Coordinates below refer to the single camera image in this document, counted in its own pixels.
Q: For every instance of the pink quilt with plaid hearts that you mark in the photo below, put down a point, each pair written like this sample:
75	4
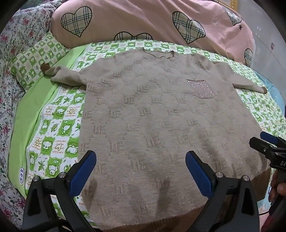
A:
145	17

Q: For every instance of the person's right hand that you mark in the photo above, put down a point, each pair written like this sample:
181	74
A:
279	185

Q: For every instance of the gold framed picture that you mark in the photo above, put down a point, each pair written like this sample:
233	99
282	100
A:
233	2

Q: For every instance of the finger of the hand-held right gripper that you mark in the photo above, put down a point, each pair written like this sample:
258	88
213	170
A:
271	139
262	147

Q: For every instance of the floral blanket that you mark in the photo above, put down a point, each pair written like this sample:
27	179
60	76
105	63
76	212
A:
13	29

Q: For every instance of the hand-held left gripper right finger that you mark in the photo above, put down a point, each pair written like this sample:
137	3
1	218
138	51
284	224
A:
198	171

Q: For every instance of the beige knitted sweater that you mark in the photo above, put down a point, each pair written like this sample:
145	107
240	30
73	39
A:
156	111

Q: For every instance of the green checkered bed sheet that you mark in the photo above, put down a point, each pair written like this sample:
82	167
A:
60	125

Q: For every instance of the green checkered pillow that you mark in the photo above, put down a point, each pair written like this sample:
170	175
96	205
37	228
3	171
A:
33	60

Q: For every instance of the light blue sheet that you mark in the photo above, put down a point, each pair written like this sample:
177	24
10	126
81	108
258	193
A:
277	96

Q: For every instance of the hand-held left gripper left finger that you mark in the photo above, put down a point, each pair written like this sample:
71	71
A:
82	169

